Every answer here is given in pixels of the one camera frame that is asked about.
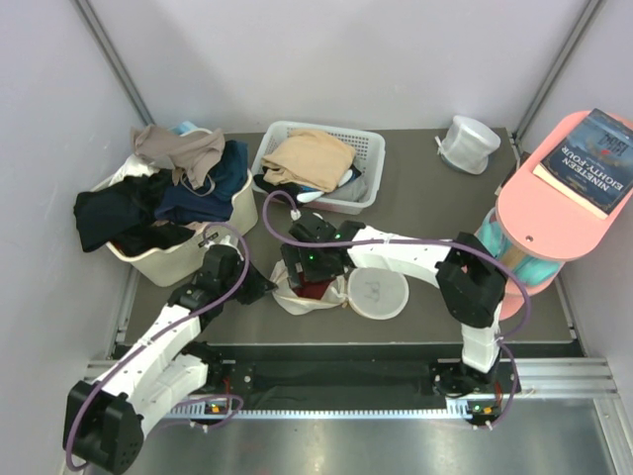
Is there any taupe garment on hamper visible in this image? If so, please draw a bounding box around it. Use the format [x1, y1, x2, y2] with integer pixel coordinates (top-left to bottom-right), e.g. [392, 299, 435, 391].
[131, 125, 226, 190]

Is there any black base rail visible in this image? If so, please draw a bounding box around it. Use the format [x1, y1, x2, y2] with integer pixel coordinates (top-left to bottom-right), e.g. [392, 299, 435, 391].
[194, 343, 511, 412]

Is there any cream laundry hamper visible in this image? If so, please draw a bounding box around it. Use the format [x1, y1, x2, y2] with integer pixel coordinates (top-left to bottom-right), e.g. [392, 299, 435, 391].
[91, 128, 259, 287]

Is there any white perforated plastic basket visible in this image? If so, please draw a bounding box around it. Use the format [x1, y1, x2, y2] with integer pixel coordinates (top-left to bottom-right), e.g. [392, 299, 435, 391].
[250, 121, 386, 215]

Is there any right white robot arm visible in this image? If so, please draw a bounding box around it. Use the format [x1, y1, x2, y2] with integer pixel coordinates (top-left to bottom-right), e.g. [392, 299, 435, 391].
[282, 211, 506, 393]

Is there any teal item under table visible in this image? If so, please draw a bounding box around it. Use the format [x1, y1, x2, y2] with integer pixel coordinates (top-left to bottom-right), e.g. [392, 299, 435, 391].
[476, 208, 563, 287]

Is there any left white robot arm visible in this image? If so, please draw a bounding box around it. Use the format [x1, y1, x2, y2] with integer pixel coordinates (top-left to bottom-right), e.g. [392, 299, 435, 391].
[62, 243, 276, 474]

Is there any black garment pile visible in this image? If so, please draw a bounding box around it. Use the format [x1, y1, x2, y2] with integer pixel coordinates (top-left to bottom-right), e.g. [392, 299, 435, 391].
[73, 171, 194, 257]

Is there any grey garment in basket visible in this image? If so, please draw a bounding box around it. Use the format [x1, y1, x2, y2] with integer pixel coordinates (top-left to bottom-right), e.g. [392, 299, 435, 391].
[322, 177, 368, 203]

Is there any dark blue paperback book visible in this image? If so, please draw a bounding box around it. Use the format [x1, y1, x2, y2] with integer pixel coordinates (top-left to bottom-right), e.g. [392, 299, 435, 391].
[533, 109, 632, 220]

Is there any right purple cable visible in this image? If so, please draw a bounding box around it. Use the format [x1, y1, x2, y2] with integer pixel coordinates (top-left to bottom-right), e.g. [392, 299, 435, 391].
[262, 190, 534, 429]

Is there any dark red bra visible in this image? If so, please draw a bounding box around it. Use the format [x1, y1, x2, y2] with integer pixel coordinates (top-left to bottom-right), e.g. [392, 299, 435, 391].
[294, 282, 329, 301]

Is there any pink two-tier side table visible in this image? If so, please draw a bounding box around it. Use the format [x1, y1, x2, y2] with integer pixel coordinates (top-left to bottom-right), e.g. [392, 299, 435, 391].
[474, 110, 633, 321]

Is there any black white sock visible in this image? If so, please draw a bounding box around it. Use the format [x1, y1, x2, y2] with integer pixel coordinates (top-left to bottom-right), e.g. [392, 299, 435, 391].
[254, 166, 363, 206]

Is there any beige folded garment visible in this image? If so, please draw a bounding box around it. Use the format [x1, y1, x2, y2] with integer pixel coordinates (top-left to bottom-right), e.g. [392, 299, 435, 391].
[261, 129, 356, 193]

